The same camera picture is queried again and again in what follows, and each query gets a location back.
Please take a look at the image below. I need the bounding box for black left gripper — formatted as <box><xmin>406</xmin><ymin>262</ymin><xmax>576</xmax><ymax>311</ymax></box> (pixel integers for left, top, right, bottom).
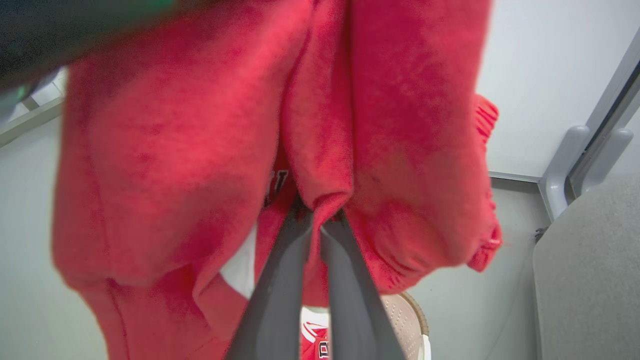
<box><xmin>0</xmin><ymin>0</ymin><xmax>177</xmax><ymax>91</ymax></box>

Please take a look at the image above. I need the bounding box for grey fabric sofa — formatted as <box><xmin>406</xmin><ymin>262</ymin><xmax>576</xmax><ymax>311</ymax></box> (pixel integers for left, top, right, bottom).
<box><xmin>532</xmin><ymin>172</ymin><xmax>640</xmax><ymax>360</ymax></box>

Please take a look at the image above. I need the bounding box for red and white jersey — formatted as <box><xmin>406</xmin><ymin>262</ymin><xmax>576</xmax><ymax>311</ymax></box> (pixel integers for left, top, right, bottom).
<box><xmin>299</xmin><ymin>306</ymin><xmax>332</xmax><ymax>360</ymax></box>

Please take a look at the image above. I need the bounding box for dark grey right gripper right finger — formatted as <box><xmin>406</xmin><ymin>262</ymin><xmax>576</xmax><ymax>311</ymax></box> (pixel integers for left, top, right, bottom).
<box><xmin>320</xmin><ymin>211</ymin><xmax>407</xmax><ymax>360</ymax></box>

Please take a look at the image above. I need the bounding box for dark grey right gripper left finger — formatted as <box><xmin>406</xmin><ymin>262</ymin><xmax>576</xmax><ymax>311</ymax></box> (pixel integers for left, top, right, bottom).
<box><xmin>225</xmin><ymin>209</ymin><xmax>314</xmax><ymax>360</ymax></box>

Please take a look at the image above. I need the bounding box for red hooded sweatshirt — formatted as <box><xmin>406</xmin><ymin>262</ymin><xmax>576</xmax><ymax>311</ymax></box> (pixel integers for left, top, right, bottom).
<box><xmin>51</xmin><ymin>0</ymin><xmax>502</xmax><ymax>360</ymax></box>

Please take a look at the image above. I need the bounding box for grey metal partition leg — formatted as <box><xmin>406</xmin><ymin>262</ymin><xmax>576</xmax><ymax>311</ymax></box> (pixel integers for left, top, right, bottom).
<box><xmin>539</xmin><ymin>25</ymin><xmax>640</xmax><ymax>223</ymax></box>

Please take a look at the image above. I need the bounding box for cream perforated laundry basket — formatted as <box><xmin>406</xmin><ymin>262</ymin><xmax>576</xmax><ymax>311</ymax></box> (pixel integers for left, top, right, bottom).
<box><xmin>380</xmin><ymin>291</ymin><xmax>432</xmax><ymax>360</ymax></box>

